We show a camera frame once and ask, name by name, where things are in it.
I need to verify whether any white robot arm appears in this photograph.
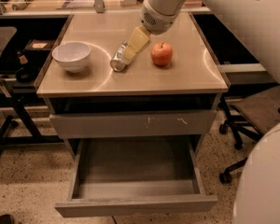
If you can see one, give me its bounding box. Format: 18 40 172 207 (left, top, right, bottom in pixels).
123 0 280 224

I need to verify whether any black shoe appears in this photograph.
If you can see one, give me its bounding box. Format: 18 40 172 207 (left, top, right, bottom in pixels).
0 215 14 224

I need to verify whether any black office chair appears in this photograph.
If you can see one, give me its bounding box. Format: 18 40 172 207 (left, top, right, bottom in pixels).
0 26 20 175
218 86 280 185

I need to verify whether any black office chair right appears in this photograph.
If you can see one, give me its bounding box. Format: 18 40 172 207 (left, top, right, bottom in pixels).
218 86 280 185

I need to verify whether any silver blue redbull can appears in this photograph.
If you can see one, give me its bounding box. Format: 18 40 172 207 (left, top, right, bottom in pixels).
110 41 131 72

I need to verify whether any grey drawer cabinet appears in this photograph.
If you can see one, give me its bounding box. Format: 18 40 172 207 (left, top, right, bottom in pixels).
34 10 231 161

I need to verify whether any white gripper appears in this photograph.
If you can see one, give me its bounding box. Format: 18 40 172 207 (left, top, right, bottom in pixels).
122 0 178 64

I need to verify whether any open middle drawer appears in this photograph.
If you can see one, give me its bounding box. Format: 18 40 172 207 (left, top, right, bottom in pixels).
55 136 217 217

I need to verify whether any closed top drawer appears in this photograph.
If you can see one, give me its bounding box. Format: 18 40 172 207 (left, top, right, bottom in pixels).
49 110 217 139

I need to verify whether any white ceramic bowl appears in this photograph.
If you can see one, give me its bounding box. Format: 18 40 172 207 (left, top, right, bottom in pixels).
52 41 91 73

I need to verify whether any dark bottle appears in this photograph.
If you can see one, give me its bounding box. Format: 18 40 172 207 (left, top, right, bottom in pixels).
16 51 36 82

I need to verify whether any red apple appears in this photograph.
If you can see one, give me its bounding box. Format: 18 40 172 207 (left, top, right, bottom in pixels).
150 42 173 66

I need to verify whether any black office chair left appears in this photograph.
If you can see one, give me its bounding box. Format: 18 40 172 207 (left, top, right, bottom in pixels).
0 26 20 175

